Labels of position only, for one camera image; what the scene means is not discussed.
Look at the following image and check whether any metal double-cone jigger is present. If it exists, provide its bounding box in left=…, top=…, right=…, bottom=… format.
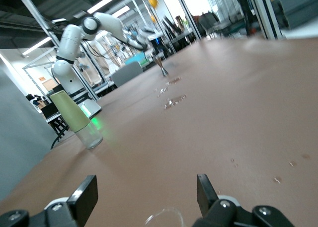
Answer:
left=153, top=55, right=170, bottom=77

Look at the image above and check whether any ceiling light tube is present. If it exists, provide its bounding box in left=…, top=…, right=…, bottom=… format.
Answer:
left=21, top=36, right=53, bottom=56
left=86, top=0, right=122, bottom=14

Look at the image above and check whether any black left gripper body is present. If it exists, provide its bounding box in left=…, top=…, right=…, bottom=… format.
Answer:
left=150, top=38, right=166, bottom=60

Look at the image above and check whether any clear glass measuring beaker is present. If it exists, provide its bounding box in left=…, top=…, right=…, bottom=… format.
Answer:
left=144, top=206, right=185, bottom=227

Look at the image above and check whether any slim aluminium frame post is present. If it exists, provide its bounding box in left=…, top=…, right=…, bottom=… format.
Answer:
left=173, top=0, right=202, bottom=40

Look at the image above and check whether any green bottle with clear base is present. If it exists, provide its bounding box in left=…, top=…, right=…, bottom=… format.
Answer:
left=49, top=91, right=104, bottom=150

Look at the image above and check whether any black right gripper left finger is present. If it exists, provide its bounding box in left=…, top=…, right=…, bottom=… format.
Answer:
left=0, top=174, right=99, bottom=227

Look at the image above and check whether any brown table mat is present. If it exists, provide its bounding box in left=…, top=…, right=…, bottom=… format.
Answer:
left=0, top=35, right=318, bottom=227

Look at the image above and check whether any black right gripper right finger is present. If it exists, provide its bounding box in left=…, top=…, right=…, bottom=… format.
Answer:
left=191, top=173, right=298, bottom=227

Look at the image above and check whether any grey office chair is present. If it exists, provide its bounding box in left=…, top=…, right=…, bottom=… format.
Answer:
left=111, top=61, right=144, bottom=87

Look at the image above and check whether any large spilled liquid puddle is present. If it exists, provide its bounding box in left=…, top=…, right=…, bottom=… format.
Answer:
left=163, top=94, right=187, bottom=110

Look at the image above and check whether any wide spilled liquid puddle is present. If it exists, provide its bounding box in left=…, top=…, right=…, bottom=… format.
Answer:
left=165, top=76, right=182, bottom=86

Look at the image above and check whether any wide aluminium frame post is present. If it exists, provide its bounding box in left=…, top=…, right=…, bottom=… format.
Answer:
left=248, top=0, right=284, bottom=40

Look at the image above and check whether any grey aluminium profile stack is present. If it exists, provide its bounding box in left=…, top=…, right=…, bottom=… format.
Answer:
left=270, top=0, right=318, bottom=32

